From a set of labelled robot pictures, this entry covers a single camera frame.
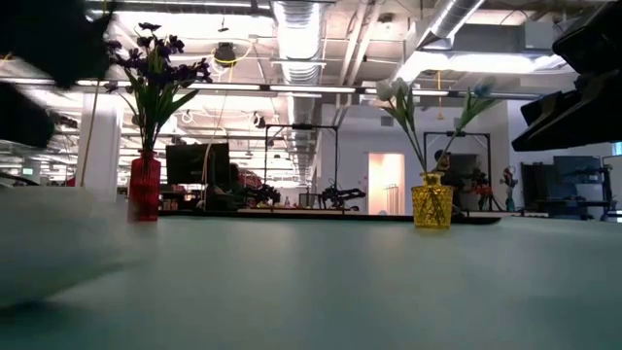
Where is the silver ribbed air duct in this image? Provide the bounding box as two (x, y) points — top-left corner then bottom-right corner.
(270, 0), (326, 189)

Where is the linear ceiling light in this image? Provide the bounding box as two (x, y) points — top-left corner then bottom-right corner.
(187, 82), (359, 94)

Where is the green table mat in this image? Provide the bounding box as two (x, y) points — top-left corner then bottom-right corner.
(0, 213), (622, 350)

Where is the white tulip with blue mark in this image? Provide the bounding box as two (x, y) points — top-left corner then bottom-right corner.
(432, 75), (501, 176)

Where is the red glass vase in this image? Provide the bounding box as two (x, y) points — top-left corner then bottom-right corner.
(127, 149), (162, 224)

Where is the dark workstation desk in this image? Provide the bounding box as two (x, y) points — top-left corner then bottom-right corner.
(520, 154), (614, 220)

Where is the black monitor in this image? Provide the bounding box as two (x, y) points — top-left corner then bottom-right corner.
(164, 142), (231, 187)

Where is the purple artificial flower bunch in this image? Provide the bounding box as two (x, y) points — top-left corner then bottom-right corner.
(104, 21), (189, 153)
(135, 57), (215, 153)

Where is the black aluminium table frame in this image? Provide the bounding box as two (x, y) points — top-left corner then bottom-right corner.
(157, 208), (501, 227)

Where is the white building column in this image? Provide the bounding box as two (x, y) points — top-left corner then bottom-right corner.
(79, 91), (123, 201)

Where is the white artificial tulip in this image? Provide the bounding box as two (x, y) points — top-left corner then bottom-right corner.
(393, 76), (432, 176)
(374, 80), (429, 176)

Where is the colourful figurine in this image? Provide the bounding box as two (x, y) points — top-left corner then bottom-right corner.
(500, 165), (519, 212)

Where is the person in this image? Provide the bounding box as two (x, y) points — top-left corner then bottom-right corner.
(433, 149), (467, 215)

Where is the black gantry frame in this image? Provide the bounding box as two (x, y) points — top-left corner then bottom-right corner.
(263, 123), (340, 195)
(422, 130), (492, 213)

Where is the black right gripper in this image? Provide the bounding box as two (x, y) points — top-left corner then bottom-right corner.
(510, 0), (622, 153)

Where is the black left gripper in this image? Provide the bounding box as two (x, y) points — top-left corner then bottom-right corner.
(0, 0), (116, 89)

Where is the black dome ceiling camera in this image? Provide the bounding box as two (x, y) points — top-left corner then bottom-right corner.
(213, 42), (238, 68)

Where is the yellow glass vase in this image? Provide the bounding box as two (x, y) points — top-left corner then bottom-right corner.
(410, 171), (454, 230)

